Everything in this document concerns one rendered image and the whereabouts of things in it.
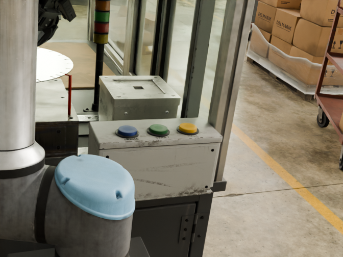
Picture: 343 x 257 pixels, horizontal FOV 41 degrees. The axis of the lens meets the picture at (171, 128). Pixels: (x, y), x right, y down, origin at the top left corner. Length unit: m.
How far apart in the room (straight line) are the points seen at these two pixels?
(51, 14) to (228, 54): 0.42
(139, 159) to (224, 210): 1.49
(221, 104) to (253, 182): 1.72
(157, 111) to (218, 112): 0.21
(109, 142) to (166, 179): 0.17
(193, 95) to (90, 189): 0.56
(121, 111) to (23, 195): 0.55
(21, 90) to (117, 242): 0.26
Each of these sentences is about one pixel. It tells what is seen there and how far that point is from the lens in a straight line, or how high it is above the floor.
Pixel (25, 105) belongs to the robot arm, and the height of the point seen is 1.07.
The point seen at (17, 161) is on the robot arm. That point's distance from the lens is 0.67.
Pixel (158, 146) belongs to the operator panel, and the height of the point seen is 0.88.
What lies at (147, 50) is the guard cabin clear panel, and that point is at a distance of 1.60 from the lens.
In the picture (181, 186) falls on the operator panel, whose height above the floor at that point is 0.78.
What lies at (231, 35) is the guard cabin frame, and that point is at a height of 1.11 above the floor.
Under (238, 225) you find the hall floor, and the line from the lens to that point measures 2.36.
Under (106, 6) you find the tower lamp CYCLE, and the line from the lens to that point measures 1.38.
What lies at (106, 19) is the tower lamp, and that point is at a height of 1.04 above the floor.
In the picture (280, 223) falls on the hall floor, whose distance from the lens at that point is 2.45.
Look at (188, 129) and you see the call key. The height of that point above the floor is 0.91.
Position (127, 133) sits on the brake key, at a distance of 0.97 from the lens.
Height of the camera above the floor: 1.32
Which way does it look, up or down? 24 degrees down
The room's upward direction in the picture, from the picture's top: 7 degrees clockwise
